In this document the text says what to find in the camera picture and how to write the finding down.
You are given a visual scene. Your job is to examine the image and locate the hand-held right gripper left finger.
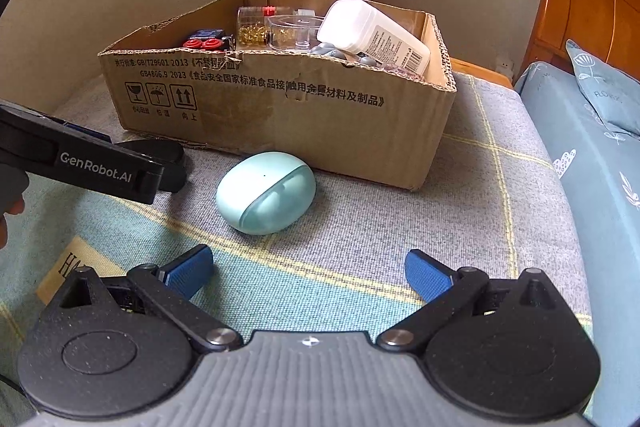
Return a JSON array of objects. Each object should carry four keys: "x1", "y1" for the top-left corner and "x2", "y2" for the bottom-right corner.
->
[{"x1": 42, "y1": 244, "x2": 246, "y2": 353}]

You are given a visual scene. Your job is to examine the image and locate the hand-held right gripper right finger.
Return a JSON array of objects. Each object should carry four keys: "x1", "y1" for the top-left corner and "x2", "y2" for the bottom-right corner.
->
[{"x1": 375, "y1": 249, "x2": 568, "y2": 353}]

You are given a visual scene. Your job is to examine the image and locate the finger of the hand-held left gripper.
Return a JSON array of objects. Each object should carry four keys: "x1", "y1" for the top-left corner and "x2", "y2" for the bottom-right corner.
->
[
  {"x1": 117, "y1": 139, "x2": 189, "y2": 194},
  {"x1": 62, "y1": 119, "x2": 113, "y2": 144}
]

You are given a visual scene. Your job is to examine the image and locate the mint green oval case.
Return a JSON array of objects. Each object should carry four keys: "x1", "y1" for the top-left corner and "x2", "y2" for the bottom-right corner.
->
[{"x1": 215, "y1": 151, "x2": 317, "y2": 236}]

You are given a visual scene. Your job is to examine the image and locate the cardboard box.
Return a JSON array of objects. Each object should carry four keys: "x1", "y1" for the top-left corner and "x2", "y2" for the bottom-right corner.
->
[{"x1": 97, "y1": 0, "x2": 458, "y2": 192}]

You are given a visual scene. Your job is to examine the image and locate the black toy with red wheels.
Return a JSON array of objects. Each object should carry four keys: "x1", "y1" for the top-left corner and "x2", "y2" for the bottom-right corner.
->
[{"x1": 182, "y1": 28, "x2": 237, "y2": 54}]

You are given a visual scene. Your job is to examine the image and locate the person's left hand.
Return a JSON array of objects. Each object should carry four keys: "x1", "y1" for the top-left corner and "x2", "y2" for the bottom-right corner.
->
[{"x1": 0, "y1": 197, "x2": 27, "y2": 252}]

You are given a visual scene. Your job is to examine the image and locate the grey plaid blanket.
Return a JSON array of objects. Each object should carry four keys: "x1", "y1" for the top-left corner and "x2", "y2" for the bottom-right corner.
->
[{"x1": 0, "y1": 72, "x2": 593, "y2": 427}]

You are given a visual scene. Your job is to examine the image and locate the jar of gold beads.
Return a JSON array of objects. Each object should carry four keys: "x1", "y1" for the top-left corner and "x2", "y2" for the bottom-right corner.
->
[{"x1": 236, "y1": 6, "x2": 296, "y2": 48}]

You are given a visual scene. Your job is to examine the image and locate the blue printed bed sheet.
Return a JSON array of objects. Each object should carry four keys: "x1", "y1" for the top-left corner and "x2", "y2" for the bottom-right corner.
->
[{"x1": 515, "y1": 62, "x2": 640, "y2": 427}]

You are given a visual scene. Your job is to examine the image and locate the clear plastic jar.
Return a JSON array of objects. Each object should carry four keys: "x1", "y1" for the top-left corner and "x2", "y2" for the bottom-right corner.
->
[{"x1": 266, "y1": 13, "x2": 328, "y2": 52}]

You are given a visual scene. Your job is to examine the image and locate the white plastic bottle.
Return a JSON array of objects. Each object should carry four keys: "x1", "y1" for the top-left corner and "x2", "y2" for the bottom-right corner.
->
[{"x1": 317, "y1": 0, "x2": 432, "y2": 76}]

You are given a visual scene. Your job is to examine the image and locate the blue printed pillow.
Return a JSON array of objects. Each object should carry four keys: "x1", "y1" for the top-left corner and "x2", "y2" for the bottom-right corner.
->
[{"x1": 565, "y1": 39, "x2": 640, "y2": 142}]

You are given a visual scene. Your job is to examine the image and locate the wooden headboard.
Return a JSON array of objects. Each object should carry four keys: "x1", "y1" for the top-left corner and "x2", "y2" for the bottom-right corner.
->
[{"x1": 520, "y1": 0, "x2": 640, "y2": 82}]

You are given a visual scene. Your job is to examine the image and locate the pink beaded keychain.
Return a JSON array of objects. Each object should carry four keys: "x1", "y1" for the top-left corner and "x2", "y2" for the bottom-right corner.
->
[{"x1": 379, "y1": 63, "x2": 427, "y2": 84}]

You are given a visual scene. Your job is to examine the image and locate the wooden bed frame board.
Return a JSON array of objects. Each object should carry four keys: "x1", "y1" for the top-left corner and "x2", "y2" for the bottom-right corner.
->
[{"x1": 450, "y1": 58, "x2": 516, "y2": 88}]

